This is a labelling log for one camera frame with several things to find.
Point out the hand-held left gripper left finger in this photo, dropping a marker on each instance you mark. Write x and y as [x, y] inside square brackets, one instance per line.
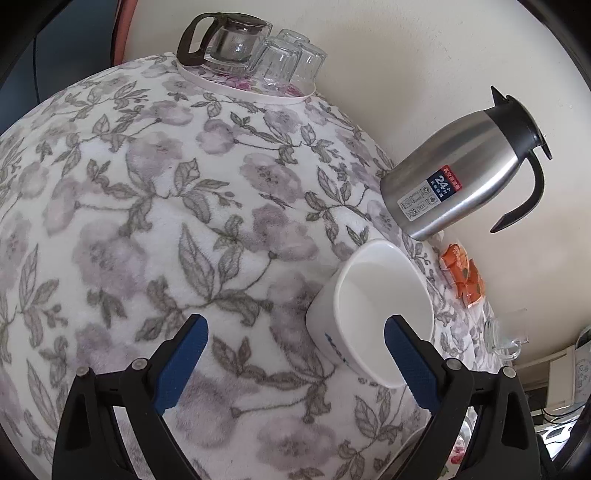
[180, 364]

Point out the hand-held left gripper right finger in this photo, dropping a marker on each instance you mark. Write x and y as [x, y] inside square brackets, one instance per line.
[411, 364]

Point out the white cup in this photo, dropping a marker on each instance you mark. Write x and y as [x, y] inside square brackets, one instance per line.
[364, 300]

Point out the glass mug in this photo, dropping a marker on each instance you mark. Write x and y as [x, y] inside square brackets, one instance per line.
[501, 339]

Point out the pink floral plate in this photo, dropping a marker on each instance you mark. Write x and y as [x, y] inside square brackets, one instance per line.
[458, 454]

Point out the orange snack packet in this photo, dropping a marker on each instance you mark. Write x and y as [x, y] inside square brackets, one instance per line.
[461, 272]

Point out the floral tablecloth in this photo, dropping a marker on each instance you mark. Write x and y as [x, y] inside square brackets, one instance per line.
[138, 207]

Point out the stainless steel thermos jug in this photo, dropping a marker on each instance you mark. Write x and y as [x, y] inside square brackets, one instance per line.
[438, 184]

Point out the floral serving tray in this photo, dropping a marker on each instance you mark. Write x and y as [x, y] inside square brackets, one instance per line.
[277, 99]

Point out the small drinking glass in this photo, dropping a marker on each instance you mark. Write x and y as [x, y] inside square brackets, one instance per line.
[309, 67]
[291, 36]
[270, 62]

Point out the glass teapot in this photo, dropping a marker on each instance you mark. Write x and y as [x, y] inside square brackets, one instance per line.
[231, 41]

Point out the dark blue cabinet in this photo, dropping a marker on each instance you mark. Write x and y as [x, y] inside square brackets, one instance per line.
[69, 46]

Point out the pink board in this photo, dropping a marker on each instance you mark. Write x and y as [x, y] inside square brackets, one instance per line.
[125, 27]

